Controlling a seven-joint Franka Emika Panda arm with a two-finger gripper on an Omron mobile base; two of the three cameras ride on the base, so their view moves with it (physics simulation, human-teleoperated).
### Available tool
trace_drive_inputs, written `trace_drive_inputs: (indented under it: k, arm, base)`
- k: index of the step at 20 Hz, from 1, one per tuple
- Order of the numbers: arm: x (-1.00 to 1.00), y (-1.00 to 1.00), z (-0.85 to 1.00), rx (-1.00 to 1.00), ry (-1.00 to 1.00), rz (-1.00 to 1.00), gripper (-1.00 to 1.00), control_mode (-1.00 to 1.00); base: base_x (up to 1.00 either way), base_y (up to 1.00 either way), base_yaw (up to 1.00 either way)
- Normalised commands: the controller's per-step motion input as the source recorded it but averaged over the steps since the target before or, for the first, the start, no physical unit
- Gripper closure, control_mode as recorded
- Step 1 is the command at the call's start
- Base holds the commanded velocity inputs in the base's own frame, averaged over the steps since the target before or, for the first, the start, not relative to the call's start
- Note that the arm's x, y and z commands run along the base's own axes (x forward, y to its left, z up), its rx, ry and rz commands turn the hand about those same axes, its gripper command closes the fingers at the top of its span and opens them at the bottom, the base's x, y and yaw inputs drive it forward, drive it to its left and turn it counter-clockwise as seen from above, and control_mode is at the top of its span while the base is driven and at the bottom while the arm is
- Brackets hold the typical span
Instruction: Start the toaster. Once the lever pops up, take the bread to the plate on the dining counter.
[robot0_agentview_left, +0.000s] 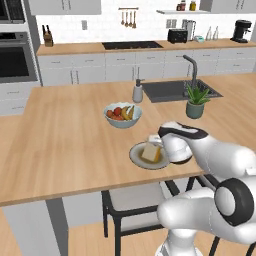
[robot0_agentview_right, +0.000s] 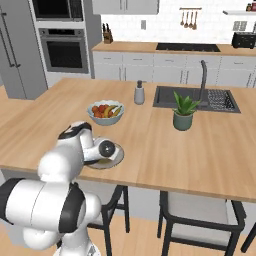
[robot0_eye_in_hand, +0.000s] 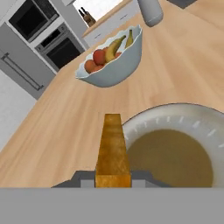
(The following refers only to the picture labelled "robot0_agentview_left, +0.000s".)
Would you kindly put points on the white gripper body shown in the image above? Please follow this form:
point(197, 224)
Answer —
point(155, 139)

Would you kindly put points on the dark grey sink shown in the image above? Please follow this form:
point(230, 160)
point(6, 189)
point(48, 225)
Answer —
point(166, 90)

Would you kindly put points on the grey round plate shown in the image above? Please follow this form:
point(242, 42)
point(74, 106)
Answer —
point(137, 159)

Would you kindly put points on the slice of bread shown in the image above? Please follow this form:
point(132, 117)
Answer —
point(151, 153)

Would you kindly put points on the green plant in pot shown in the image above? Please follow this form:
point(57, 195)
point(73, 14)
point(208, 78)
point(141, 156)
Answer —
point(196, 105)

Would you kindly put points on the grey double wall socket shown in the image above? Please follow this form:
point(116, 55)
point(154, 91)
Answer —
point(171, 23)

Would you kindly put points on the grey wall cupboards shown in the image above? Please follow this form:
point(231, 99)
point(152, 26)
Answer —
point(63, 6)
point(233, 5)

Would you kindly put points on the red apple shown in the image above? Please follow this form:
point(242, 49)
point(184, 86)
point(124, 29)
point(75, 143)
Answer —
point(117, 111)

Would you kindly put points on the grey base cupboards run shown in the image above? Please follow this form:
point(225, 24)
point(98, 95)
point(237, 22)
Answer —
point(100, 68)

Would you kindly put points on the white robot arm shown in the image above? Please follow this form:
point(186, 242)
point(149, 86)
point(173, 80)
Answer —
point(213, 156)

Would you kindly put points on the clear glass bottle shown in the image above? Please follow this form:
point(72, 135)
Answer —
point(216, 33)
point(209, 34)

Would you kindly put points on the grey drawers under oven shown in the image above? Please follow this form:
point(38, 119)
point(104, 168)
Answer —
point(13, 98)

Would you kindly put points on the black toaster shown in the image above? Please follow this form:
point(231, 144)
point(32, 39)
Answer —
point(177, 36)

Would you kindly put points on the yellow banana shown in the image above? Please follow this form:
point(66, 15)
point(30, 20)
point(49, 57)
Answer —
point(131, 112)
point(125, 113)

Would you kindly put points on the black coffee machine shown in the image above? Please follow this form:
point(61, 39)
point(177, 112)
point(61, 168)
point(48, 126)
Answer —
point(241, 31)

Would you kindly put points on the wooden tool rail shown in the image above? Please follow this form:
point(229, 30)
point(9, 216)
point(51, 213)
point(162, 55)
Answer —
point(128, 8)

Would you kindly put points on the pale blue fruit bowl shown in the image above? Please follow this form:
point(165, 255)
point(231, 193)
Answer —
point(122, 123)

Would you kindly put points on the grey soap dispenser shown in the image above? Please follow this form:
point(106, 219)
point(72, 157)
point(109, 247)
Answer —
point(137, 93)

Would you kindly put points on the silver kettle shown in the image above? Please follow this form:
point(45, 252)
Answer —
point(190, 30)

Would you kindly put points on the yellow jar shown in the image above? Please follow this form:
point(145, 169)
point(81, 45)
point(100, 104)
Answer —
point(192, 5)

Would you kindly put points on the white wall shelf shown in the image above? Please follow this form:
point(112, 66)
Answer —
point(183, 11)

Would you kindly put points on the red orange fruit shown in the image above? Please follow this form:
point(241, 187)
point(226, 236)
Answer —
point(109, 114)

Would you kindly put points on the black hob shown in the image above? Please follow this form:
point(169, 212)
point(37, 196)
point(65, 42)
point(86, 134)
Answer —
point(131, 45)

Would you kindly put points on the wooden knife block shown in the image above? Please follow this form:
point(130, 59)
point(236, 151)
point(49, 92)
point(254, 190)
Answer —
point(48, 38)

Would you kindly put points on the dark red jar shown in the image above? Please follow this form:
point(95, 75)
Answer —
point(181, 6)

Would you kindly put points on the dark grey tap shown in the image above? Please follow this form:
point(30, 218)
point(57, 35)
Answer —
point(194, 68)

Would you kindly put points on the small teal box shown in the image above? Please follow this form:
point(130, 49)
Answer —
point(199, 39)

